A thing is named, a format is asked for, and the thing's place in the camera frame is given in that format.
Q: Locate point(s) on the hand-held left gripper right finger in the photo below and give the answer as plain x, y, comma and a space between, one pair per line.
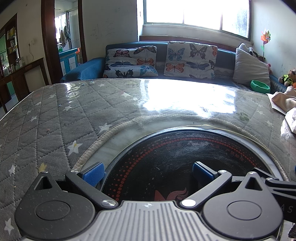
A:
203, 173

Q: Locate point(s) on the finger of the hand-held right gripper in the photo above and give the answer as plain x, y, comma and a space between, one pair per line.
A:
266, 176

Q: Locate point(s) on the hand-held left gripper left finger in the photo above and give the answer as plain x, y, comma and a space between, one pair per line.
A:
93, 173

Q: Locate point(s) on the beige clothes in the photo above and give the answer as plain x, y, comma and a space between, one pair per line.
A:
284, 99

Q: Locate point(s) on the hanging clothes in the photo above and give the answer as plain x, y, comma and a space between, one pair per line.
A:
64, 36

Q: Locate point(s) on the black round induction cooktop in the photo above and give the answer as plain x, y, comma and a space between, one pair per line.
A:
161, 157

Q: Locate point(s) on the white tissue pack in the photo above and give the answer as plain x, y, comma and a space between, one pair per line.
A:
291, 119

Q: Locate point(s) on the grey star quilted table cover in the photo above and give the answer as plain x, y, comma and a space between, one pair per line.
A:
46, 120

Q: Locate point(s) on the green bowl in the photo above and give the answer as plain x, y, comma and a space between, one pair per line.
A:
260, 85

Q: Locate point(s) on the teddy bear in yellow vest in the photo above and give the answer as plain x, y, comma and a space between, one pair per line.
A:
288, 77

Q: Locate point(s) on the pink plush toy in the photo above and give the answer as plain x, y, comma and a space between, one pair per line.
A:
268, 68

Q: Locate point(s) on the blue sofa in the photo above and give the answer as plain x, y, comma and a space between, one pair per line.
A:
92, 64

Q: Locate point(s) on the grey pillow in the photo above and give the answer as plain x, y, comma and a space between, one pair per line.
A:
249, 67

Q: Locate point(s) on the butterfly print cushion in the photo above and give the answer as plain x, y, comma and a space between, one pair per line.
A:
129, 62
189, 60

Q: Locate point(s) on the blue cabinet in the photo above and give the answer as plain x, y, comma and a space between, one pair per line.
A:
68, 60

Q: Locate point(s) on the dark wooden sideboard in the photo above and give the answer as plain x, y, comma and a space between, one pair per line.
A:
18, 78

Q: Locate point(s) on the panda plush toy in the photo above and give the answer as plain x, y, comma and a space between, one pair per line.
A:
253, 53

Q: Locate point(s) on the colourful pinwheel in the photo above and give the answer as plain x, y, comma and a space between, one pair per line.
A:
265, 38

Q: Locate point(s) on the dark wooden display cabinet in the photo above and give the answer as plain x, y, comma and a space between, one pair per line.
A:
10, 46

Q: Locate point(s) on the window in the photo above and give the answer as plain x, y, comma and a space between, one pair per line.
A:
196, 11

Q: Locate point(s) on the dark wooden door frame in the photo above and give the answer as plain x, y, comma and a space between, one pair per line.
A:
49, 46

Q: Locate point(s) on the white wall socket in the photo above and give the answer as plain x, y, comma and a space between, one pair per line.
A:
32, 42

